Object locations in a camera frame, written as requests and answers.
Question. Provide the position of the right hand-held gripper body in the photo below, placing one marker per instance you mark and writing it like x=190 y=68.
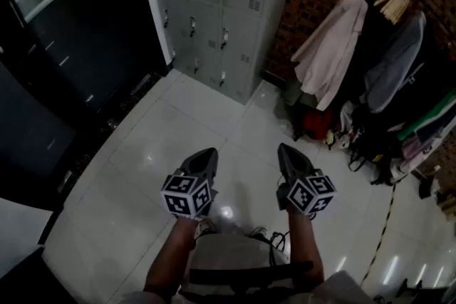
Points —
x=310 y=194

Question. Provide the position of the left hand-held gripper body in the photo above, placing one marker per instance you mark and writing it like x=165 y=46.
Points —
x=185 y=195

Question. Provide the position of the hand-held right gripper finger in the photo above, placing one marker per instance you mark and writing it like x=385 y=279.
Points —
x=284 y=160
x=299 y=162

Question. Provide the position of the grey metal cabinet door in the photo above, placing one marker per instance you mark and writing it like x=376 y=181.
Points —
x=242 y=35

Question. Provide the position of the person's right forearm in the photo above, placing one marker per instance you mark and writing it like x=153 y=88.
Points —
x=304 y=245

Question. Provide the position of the person's left forearm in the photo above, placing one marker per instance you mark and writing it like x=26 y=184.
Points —
x=171 y=252

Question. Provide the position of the person's left shoe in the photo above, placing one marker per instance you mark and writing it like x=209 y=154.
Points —
x=206 y=226

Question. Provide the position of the person's shoe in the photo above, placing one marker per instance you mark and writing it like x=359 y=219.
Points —
x=258 y=232
x=206 y=226

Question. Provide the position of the yellow plush toy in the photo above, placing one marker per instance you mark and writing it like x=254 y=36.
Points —
x=330 y=137

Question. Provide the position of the red bag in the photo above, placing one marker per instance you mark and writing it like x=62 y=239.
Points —
x=317 y=122

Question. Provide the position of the person's right shoe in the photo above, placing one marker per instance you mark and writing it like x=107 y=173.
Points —
x=258 y=232

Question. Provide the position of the black bag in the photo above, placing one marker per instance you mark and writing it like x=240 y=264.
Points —
x=374 y=139

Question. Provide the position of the person's light shirt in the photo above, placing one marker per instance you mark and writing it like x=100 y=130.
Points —
x=342 y=290

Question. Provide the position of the pale pink hanging shirt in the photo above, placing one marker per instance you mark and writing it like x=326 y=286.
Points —
x=335 y=46

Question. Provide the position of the grey hanging jacket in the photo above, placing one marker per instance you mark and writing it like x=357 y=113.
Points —
x=395 y=60

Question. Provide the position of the black glossy door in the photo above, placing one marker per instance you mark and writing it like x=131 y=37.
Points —
x=89 y=28

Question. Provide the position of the white panel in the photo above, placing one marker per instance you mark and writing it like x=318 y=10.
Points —
x=21 y=231

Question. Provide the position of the bundle of wooden hangers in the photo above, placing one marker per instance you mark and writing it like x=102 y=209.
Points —
x=393 y=5

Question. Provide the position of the black clothes rack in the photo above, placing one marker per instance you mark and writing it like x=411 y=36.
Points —
x=438 y=21

